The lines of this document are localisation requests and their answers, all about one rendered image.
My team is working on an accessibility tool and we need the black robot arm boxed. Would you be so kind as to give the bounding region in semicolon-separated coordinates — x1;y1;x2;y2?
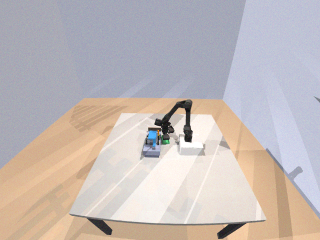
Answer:
154;99;193;143

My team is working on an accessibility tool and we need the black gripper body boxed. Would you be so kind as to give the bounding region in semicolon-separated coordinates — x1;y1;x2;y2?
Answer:
161;125;170;140

